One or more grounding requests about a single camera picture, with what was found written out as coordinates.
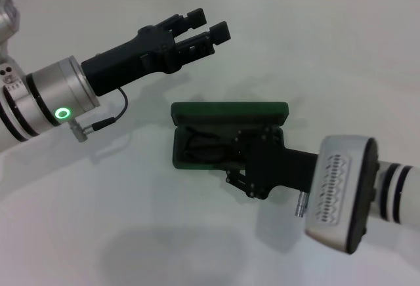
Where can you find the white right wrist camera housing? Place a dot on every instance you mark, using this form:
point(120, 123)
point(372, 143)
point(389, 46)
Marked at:
point(331, 184)

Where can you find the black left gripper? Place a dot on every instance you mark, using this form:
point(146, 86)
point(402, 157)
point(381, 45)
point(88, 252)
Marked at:
point(131, 59)

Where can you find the black glasses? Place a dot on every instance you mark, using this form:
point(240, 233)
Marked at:
point(203, 150)

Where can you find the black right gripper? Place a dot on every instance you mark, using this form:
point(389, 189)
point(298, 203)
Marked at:
point(275, 168)

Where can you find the green glasses case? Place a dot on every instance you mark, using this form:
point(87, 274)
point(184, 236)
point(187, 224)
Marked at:
point(229, 112)

